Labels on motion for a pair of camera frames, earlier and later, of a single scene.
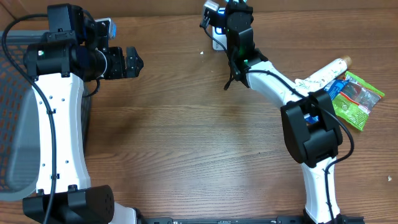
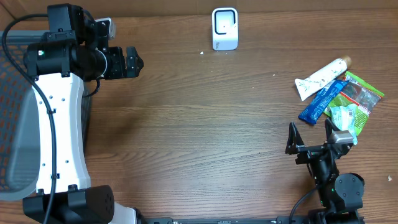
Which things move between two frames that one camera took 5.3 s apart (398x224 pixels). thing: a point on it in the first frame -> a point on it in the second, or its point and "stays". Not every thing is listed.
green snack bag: (354, 103) stays
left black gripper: (120, 70) stays
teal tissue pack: (236, 2) -> (344, 119)
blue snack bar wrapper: (332, 90) stays
